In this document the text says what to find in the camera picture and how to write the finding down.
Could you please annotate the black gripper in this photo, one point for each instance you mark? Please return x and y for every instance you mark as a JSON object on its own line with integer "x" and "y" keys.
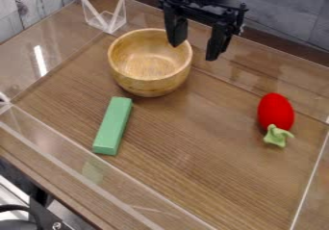
{"x": 214, "y": 9}

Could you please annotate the red plush strawberry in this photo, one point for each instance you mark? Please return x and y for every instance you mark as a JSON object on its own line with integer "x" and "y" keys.
{"x": 275, "y": 118}

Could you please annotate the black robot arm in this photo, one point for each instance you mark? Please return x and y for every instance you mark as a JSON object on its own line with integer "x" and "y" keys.
{"x": 197, "y": 16}

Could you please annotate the wooden bowl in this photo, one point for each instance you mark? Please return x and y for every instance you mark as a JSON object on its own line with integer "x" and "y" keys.
{"x": 147, "y": 66}

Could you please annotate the green rectangular block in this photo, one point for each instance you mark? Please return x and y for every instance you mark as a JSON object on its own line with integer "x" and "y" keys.
{"x": 111, "y": 129}

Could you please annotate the black equipment lower left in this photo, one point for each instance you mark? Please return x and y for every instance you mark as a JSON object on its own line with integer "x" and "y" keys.
{"x": 29, "y": 216}

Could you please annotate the clear acrylic tray wall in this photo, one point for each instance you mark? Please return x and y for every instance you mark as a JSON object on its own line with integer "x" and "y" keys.
{"x": 193, "y": 169}

